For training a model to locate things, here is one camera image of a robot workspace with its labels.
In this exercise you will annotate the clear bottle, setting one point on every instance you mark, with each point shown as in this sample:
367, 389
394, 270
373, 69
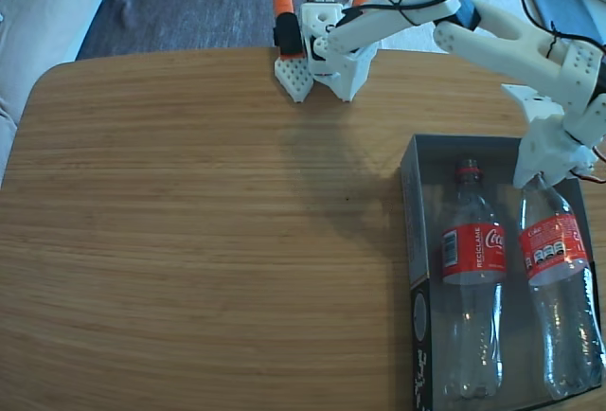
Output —
554, 250
473, 252

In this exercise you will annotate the grey cardboard box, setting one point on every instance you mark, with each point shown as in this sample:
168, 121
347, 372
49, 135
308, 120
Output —
426, 221

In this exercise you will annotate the white rug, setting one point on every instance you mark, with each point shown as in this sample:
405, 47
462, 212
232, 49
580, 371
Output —
502, 56

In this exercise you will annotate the blue cloth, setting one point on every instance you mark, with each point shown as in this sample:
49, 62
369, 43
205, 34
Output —
568, 4

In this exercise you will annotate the grey carpet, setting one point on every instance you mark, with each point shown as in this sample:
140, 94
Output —
189, 4

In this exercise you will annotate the white cushion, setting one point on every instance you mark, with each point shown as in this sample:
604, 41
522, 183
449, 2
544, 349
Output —
42, 27

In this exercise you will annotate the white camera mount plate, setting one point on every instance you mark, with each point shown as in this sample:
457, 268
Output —
535, 101

